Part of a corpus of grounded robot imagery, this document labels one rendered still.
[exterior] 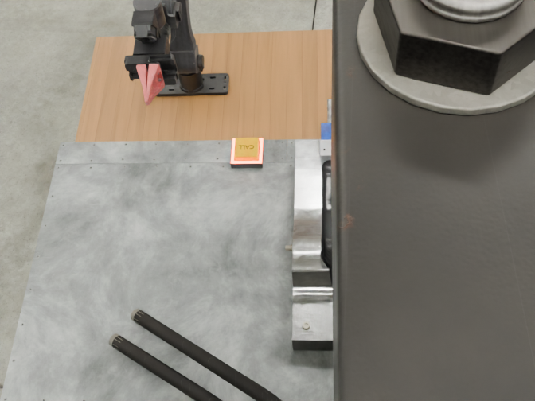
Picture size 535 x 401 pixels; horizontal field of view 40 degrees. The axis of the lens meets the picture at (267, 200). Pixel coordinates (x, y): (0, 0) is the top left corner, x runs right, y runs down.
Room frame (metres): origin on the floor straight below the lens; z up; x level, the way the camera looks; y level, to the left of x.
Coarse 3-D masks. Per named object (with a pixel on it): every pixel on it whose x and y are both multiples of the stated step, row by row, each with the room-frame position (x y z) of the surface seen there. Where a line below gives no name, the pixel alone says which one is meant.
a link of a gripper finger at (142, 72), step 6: (138, 66) 1.05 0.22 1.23; (144, 66) 1.05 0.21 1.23; (138, 72) 1.04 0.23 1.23; (144, 72) 1.03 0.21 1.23; (162, 72) 1.06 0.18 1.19; (168, 72) 1.06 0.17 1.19; (174, 72) 1.06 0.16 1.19; (144, 78) 1.02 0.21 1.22; (168, 78) 1.05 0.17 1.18; (174, 78) 1.05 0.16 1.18; (144, 84) 1.01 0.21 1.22; (168, 84) 1.05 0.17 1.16; (174, 84) 1.05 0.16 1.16; (144, 90) 1.00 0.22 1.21; (144, 96) 0.99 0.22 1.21
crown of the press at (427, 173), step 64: (384, 0) 0.29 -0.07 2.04; (448, 0) 0.27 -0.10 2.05; (512, 0) 0.26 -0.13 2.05; (384, 64) 0.27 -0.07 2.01; (448, 64) 0.25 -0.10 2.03; (512, 64) 0.25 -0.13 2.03; (384, 128) 0.23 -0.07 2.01; (448, 128) 0.23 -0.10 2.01; (512, 128) 0.22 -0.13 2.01; (384, 192) 0.19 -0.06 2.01; (448, 192) 0.19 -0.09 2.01; (512, 192) 0.18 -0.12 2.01; (384, 256) 0.16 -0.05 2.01; (448, 256) 0.15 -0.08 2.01; (512, 256) 0.15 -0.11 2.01; (384, 320) 0.13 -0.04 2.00; (448, 320) 0.12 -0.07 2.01; (512, 320) 0.12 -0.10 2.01; (384, 384) 0.10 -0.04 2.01; (448, 384) 0.09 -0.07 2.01; (512, 384) 0.09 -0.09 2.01
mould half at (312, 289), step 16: (304, 144) 1.05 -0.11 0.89; (304, 160) 1.01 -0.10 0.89; (320, 160) 1.00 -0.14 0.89; (304, 176) 0.96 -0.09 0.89; (320, 176) 0.96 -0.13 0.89; (304, 192) 0.92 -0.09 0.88; (320, 192) 0.92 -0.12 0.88; (304, 208) 0.88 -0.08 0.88; (320, 208) 0.87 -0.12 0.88; (304, 224) 0.83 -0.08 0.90; (320, 224) 0.82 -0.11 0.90; (304, 240) 0.77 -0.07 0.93; (320, 240) 0.77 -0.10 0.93; (304, 256) 0.73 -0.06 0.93; (304, 272) 0.70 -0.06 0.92; (320, 272) 0.69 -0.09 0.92; (304, 288) 0.69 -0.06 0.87; (320, 288) 0.68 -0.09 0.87; (304, 304) 0.65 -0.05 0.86; (320, 304) 0.65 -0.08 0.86; (304, 320) 0.62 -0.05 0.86; (320, 320) 0.61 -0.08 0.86; (304, 336) 0.58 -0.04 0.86; (320, 336) 0.58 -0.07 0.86
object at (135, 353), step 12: (120, 336) 0.65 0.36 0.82; (120, 348) 0.62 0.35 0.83; (132, 348) 0.61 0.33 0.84; (144, 360) 0.58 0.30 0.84; (156, 360) 0.57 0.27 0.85; (156, 372) 0.55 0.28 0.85; (168, 372) 0.54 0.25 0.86; (180, 384) 0.51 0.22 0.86; (192, 384) 0.51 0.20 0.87; (192, 396) 0.48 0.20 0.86; (204, 396) 0.48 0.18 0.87
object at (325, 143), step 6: (330, 102) 1.10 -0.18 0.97; (330, 108) 1.09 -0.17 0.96; (330, 114) 1.08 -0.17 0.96; (330, 120) 1.07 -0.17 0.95; (324, 126) 1.06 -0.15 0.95; (330, 126) 1.06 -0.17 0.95; (324, 132) 1.05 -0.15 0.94; (330, 132) 1.05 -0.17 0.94; (324, 138) 1.04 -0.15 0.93; (330, 138) 1.03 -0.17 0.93; (324, 144) 1.02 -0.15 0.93; (330, 144) 1.02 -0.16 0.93; (324, 150) 1.01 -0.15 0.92; (330, 150) 1.01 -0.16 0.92
